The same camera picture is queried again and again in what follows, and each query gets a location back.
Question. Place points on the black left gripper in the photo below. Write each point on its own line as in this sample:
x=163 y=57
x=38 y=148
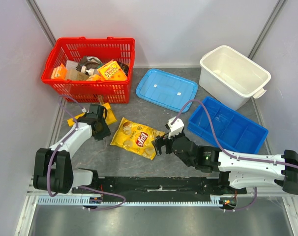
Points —
x=106 y=132

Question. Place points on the yellow Lays chips bag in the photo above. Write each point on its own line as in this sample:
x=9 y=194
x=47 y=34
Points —
x=136 y=138

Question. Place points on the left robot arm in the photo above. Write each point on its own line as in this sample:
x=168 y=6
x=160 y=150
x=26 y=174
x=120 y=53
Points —
x=53 y=170

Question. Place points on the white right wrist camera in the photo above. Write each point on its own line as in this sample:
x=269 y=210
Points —
x=174 y=127

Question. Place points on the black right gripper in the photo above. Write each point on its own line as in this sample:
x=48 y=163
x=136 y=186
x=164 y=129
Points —
x=163 y=144

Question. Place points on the white plastic tub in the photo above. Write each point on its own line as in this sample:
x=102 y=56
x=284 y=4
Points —
x=231 y=77

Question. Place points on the light blue plastic lid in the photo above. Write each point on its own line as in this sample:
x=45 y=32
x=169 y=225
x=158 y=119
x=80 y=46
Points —
x=166 y=90

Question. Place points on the blue divided plastic bin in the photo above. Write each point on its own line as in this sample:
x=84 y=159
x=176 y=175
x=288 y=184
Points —
x=234 y=131

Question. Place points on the yellow test tube rack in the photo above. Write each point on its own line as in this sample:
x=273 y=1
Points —
x=110 y=119

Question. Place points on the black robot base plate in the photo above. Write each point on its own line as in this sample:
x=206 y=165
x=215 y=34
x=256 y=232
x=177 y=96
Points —
x=164 y=188

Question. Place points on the orange carton in basket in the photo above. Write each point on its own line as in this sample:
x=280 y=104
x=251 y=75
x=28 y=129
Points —
x=59 y=73

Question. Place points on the clear glass test tube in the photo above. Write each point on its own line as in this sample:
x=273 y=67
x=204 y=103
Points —
x=100 y=99

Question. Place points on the orange Scrub Daddy box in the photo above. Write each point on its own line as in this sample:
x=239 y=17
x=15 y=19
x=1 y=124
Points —
x=111 y=71

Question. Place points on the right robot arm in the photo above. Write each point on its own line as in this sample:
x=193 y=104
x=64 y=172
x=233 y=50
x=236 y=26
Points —
x=236 y=170

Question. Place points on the white slotted cable duct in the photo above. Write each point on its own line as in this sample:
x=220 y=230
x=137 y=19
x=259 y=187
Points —
x=89 y=201

